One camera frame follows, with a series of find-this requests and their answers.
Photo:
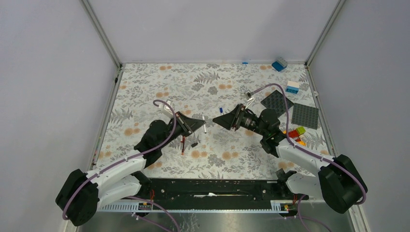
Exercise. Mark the white blue lego brick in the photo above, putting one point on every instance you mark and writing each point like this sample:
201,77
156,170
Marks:
292,87

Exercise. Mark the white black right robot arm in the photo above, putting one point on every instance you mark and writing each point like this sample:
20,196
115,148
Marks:
333,179

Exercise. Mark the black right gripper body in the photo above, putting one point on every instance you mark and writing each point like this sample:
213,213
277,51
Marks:
248,121

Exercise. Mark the colourful lego brick pile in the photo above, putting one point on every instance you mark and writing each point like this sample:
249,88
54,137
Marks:
298,135

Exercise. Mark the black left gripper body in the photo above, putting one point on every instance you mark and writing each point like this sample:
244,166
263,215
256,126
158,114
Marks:
180,129

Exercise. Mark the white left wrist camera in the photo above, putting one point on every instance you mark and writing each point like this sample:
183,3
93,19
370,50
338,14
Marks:
166,109

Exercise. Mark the floral table mat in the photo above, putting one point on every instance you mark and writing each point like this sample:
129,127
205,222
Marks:
195,89

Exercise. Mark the white marker black tip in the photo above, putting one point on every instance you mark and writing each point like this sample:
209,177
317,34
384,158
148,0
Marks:
204,125

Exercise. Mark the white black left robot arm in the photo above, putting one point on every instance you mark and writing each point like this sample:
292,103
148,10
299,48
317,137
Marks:
84,192

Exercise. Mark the blue grey lego brick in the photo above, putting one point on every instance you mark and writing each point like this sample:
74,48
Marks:
279,64

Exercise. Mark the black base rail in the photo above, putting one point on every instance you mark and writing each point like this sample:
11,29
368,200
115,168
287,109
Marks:
216,194

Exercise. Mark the dark green lego baseplate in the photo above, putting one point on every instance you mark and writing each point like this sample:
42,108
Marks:
275,102

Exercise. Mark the grey lego baseplate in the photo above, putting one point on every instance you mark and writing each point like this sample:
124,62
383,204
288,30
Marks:
305,116

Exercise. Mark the orange red pen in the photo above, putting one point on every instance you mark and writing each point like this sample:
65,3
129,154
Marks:
183,145

